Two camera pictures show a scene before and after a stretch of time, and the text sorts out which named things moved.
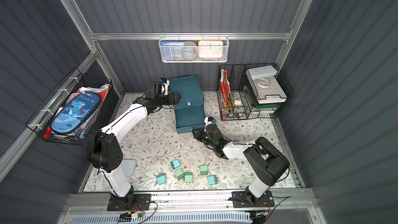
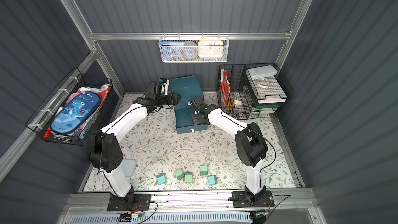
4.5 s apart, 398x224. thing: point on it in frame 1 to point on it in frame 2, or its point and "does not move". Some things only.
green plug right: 204,170 does not move
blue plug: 161,178 does not move
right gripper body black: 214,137 to 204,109
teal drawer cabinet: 189,112 does not move
